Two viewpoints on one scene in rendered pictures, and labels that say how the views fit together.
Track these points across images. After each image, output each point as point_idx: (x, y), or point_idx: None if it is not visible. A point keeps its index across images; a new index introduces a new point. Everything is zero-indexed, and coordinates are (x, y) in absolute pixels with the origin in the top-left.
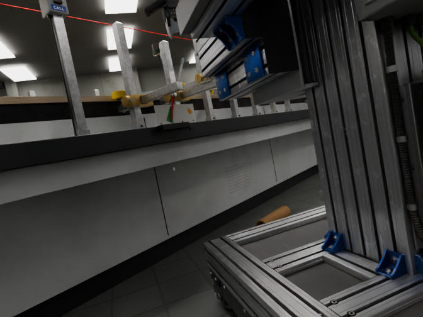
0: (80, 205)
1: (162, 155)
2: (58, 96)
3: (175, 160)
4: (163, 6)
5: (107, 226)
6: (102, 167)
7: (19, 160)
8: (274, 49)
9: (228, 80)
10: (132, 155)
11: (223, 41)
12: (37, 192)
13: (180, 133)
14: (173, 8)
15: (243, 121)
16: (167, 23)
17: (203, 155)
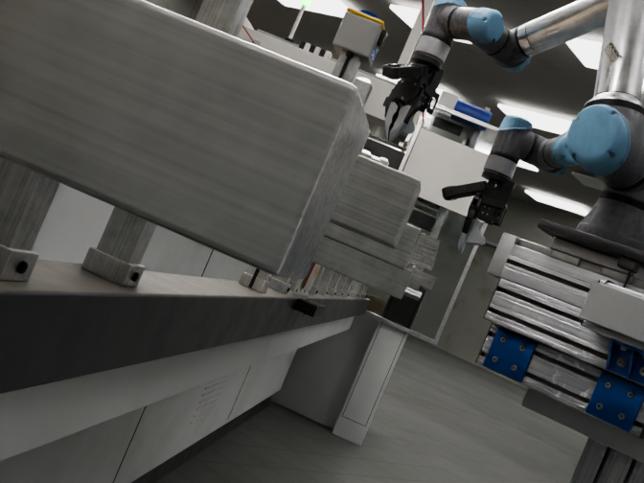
0: None
1: (259, 347)
2: None
3: (257, 362)
4: (419, 84)
5: (86, 444)
6: (228, 356)
7: (233, 330)
8: None
9: (533, 362)
10: (248, 340)
11: (610, 356)
12: (186, 385)
13: (298, 316)
14: (425, 95)
15: (327, 308)
16: (407, 117)
17: None
